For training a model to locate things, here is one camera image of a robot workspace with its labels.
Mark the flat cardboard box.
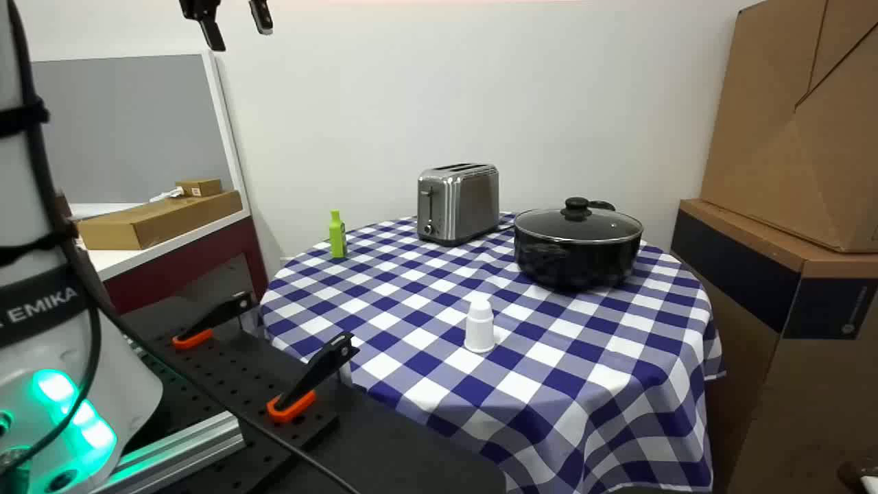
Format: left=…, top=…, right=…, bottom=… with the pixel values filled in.
left=77, top=190, right=247, bottom=253

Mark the blue white checkered tablecloth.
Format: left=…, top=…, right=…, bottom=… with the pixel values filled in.
left=255, top=214, right=730, bottom=494

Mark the cardboard box with black band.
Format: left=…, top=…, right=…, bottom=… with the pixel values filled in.
left=671, top=199, right=878, bottom=494

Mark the aluminium extrusion rail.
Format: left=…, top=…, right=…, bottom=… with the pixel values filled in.
left=90, top=410, right=247, bottom=494

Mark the large folded cardboard box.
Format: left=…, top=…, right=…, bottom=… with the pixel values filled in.
left=698, top=0, right=878, bottom=259

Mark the small wooden block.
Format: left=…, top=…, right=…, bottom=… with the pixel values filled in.
left=177, top=179, right=228, bottom=200

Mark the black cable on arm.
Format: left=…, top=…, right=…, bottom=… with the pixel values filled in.
left=0, top=0, right=104, bottom=484

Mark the black orange spring clamp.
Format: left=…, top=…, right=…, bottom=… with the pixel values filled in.
left=170, top=288, right=262, bottom=355
left=263, top=329, right=362, bottom=428

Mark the black perforated breadboard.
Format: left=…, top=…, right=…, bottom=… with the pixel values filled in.
left=119, top=290, right=509, bottom=494

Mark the glass lid with black knob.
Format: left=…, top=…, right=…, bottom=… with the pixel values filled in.
left=514, top=194, right=645, bottom=248

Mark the grey partition board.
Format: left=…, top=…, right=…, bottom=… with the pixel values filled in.
left=30, top=52, right=250, bottom=210

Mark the black cooking pot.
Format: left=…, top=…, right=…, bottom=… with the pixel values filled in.
left=510, top=194, right=645, bottom=295

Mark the white desk with maroon side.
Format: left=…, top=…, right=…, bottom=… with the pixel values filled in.
left=66, top=194, right=272, bottom=318

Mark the small green bottle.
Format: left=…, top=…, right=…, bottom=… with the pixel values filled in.
left=328, top=210, right=348, bottom=263

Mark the small white bottle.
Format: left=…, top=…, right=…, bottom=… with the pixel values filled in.
left=462, top=295, right=501, bottom=356

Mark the silver toaster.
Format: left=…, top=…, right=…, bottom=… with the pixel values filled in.
left=416, top=159, right=506, bottom=248

